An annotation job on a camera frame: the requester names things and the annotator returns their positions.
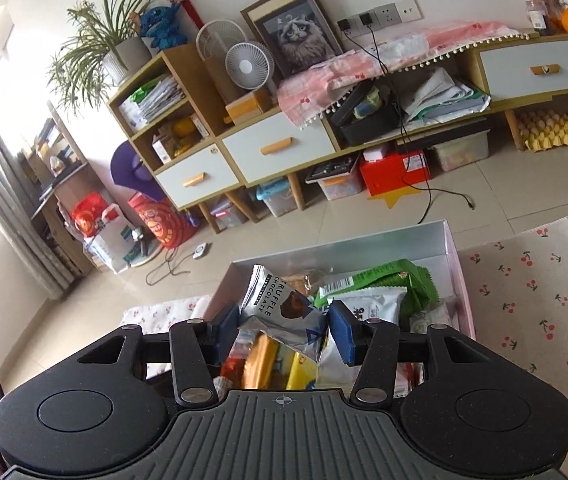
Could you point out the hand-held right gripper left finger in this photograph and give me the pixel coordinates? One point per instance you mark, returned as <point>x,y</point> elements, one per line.
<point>225,335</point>

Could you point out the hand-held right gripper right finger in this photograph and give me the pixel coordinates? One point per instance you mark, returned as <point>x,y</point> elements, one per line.
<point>344,332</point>

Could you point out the white packet black print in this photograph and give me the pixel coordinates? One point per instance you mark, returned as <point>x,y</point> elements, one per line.
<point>378,305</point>

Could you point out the orange yellow snack packet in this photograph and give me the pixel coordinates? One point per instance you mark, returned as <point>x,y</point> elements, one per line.
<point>264,365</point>

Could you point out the silver chocolate packet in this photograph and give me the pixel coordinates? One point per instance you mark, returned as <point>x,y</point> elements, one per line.
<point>274,310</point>

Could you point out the small brown snack packet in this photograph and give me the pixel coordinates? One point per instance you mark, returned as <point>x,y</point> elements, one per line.
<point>296,280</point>

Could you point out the green snack packet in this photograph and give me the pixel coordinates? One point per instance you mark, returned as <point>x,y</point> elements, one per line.
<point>393,275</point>

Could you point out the clear packet white roll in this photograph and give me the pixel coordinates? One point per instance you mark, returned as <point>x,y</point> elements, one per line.
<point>428,317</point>

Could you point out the white cardboard box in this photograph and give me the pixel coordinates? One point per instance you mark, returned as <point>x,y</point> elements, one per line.
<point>363,245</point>

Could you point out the small clear storage bin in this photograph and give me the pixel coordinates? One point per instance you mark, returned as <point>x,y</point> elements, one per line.
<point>229,217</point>

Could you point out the black handheld device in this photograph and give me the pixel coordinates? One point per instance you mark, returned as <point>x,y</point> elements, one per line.
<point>139,240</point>

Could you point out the red round bag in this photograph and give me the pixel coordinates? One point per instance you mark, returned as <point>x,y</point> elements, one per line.
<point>161,222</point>

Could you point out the yellow star floor sticker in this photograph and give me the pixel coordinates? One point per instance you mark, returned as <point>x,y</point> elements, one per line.
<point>396,199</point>

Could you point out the clear bin teal lid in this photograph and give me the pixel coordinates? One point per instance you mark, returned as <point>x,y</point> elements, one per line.
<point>276,200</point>

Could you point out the white shopping bag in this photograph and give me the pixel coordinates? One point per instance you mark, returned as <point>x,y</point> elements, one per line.
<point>109,245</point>

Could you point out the black flat device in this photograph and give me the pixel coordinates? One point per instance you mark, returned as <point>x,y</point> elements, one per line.
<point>331,170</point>

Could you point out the red cardboard box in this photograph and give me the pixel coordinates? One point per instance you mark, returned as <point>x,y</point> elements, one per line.
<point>393,175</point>

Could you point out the red gift bag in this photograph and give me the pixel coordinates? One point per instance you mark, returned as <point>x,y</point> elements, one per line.
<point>89,217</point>

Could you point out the purple round object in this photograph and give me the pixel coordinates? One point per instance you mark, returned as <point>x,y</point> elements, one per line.
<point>131,170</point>

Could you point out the small white carton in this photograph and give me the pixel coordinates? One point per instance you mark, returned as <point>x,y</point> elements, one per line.
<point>163,149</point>

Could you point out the cherry print tablecloth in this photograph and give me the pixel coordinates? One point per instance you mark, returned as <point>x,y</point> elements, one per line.
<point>538,300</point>

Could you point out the yellow fruit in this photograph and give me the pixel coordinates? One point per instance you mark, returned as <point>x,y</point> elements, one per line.
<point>185,132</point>

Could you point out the black storage box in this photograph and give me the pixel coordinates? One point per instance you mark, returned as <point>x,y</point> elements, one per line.
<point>368,127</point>

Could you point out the grey curtain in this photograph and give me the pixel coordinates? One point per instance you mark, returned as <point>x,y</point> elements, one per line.
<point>4,185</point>

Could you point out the wooden bookshelf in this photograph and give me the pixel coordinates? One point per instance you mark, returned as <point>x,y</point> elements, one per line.
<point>59,185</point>

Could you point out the yellow cardboard box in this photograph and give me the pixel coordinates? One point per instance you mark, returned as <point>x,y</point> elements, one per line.
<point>249,107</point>

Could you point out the stack of paper bags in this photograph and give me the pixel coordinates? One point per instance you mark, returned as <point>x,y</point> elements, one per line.
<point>154,102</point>

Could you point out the pink cherry print cloth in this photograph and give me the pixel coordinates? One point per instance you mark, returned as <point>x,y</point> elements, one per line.
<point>314,90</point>

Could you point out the stack of papers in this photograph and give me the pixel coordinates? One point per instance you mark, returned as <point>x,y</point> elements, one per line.
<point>443,97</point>

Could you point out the wooden stepped cabinet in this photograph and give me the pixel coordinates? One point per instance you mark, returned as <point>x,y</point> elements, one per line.
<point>189,80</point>

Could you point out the small white desk fan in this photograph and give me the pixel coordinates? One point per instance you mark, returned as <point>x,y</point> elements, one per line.
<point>249,65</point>

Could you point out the yellow egg tray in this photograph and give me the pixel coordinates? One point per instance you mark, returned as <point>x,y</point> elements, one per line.
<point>553,132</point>

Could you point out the potted green plant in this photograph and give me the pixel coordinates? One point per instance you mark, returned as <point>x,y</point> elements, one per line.
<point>129,57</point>

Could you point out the large white fan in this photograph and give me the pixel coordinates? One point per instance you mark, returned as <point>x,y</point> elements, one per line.
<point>214,40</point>

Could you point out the framed cat picture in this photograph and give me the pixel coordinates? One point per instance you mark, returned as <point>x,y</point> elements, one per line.
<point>296,35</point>

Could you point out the black plug charger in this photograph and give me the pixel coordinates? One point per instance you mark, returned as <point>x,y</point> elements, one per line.
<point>344,27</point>
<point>366,20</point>

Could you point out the blue plush toy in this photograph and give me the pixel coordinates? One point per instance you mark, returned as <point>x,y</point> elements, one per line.
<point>161,27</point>

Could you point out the clear plastic jar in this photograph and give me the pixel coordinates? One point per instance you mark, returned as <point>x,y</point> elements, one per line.
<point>537,14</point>

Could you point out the white wall socket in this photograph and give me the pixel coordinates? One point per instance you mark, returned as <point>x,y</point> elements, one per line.
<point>387,15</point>
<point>409,10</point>

